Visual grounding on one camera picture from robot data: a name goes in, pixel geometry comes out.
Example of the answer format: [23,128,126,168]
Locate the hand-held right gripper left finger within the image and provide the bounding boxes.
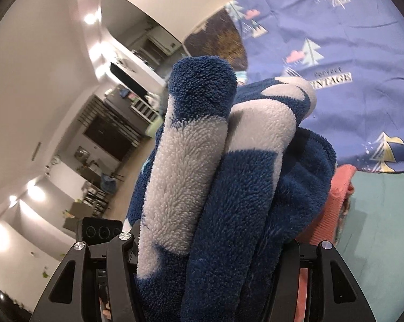
[30,221,147,322]

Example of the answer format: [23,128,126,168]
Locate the dark dining chair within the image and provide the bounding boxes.
[83,188,110,218]

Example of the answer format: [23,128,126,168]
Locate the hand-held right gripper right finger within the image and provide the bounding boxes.
[267,238,368,322]

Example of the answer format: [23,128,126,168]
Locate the teal printed bedsheet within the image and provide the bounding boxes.
[336,171,404,311]

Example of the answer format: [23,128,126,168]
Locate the pink folded garment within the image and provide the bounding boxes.
[296,164,357,322]

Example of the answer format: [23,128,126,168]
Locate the navy fleece garment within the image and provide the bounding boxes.
[126,54,338,322]

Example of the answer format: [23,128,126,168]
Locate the floral folded garment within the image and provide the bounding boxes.
[336,183,354,242]

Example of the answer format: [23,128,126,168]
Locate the black television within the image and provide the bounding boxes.
[83,119,136,162]

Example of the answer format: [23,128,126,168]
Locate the purple tree-print sheet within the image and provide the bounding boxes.
[222,0,404,175]

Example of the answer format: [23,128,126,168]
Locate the white shelf unit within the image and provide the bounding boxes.
[130,101,158,125]

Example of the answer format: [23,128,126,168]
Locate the dark tree-print pillow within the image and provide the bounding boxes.
[183,8,249,72]

